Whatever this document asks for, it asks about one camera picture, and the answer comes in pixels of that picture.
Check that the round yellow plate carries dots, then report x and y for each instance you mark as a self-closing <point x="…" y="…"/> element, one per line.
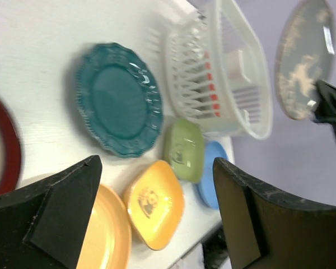
<point x="108" y="239"/>

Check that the round blue plate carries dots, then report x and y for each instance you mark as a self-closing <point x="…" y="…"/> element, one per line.
<point x="205" y="187"/>

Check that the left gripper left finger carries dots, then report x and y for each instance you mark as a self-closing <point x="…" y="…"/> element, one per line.
<point x="43" y="224"/>

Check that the square green panda dish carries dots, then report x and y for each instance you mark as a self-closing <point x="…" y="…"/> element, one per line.
<point x="184" y="150"/>

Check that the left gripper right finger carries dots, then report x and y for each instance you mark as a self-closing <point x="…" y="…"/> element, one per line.
<point x="266" y="227"/>

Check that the square yellow panda dish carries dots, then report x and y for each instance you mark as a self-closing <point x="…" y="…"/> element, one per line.
<point x="155" y="204"/>

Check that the grey plate with deer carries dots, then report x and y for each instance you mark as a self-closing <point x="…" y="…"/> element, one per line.
<point x="305" y="54"/>

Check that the white plastic dish bin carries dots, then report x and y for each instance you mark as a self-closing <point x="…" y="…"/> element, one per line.
<point x="214" y="68"/>

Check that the teal scalloped plate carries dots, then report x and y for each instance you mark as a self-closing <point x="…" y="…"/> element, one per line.
<point x="119" y="100"/>

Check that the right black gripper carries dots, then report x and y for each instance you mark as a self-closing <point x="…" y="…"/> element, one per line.
<point x="323" y="104"/>

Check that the dark red rimmed plate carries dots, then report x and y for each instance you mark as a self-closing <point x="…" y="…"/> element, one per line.
<point x="10" y="152"/>

